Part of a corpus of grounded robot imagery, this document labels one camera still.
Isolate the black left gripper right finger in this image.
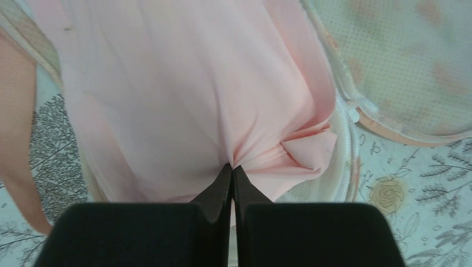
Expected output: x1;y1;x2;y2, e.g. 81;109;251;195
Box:
232;167;405;266

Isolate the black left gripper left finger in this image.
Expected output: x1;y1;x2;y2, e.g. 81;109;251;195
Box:
35;165;232;266

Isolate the pink bra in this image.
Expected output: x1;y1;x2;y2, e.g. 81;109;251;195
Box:
27;1;336;202

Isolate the pink floral mesh laundry bag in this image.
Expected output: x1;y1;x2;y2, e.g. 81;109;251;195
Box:
0;0;472;236

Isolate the floral tablecloth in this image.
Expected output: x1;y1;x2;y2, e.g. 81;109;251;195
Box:
0;92;472;267

